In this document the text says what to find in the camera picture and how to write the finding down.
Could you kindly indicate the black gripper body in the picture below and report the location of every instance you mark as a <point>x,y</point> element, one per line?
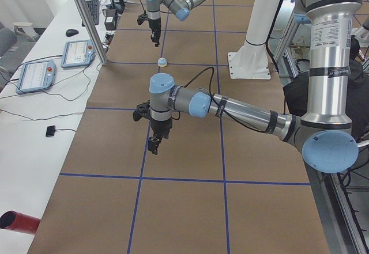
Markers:
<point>161,125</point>
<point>154,25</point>

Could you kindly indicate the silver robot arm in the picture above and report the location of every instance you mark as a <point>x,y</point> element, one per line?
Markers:
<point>152,14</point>
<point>317,125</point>

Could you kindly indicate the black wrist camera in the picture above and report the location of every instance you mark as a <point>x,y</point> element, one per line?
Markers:
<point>142,18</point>
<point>142,111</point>

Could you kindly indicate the aluminium frame post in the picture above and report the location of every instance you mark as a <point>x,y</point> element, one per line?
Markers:
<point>91,29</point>

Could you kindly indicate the black keyboard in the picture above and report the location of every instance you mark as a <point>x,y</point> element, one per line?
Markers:
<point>94,8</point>

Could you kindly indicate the blue call bell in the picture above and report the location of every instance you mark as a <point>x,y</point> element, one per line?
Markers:
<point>162,62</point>

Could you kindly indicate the red cylinder tube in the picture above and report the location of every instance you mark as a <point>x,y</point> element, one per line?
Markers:
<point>18,222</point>

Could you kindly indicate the teach pendant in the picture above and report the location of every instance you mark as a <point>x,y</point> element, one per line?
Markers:
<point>77,54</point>
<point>36,76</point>

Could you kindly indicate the white camera mast pedestal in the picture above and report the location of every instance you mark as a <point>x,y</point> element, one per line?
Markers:
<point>251,60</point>

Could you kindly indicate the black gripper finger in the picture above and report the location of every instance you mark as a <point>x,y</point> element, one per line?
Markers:
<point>153,38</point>
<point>165,135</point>
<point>153,144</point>
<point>157,39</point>

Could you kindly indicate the black computer mouse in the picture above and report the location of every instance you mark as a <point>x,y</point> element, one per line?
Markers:
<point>71,32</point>

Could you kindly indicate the far teach pendant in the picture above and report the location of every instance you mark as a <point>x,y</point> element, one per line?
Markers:
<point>77,54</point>

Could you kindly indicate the near teach pendant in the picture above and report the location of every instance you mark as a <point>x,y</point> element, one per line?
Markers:
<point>36,76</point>

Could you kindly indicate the black power box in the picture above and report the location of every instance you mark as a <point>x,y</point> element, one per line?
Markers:
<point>111,19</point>

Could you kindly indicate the small black square puck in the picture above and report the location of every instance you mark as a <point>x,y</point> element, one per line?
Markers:
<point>50,131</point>

